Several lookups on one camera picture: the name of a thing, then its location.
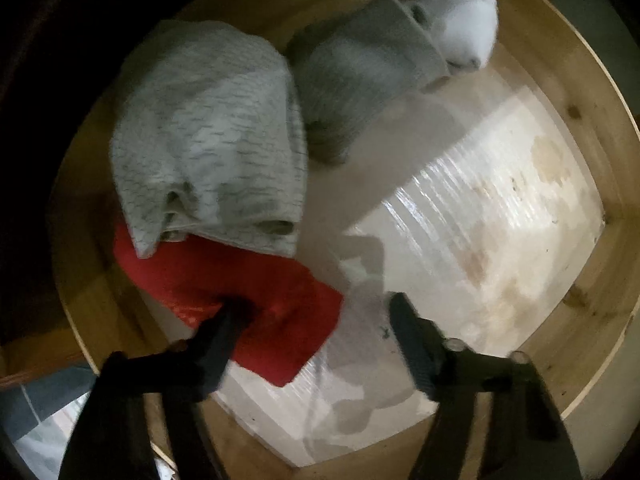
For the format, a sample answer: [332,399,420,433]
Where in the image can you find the clear plastic drawer liner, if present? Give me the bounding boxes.
[210,67,608,468]

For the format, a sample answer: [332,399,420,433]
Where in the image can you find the white underwear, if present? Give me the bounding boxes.
[407,0,501,73]

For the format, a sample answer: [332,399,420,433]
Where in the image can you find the plain grey underwear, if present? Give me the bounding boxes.
[285,0,453,166]

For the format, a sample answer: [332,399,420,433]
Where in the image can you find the red underwear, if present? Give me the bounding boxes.
[112,220,346,388]

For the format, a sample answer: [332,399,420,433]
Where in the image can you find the grey patterned underwear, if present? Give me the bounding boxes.
[110,19,308,260]

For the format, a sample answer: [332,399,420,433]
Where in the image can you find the wooden drawer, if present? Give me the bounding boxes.
[47,0,640,471]

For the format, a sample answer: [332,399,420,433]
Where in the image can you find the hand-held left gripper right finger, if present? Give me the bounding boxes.
[387,291,583,480]

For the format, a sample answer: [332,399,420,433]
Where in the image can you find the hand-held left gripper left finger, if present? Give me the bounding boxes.
[57,297,251,480]

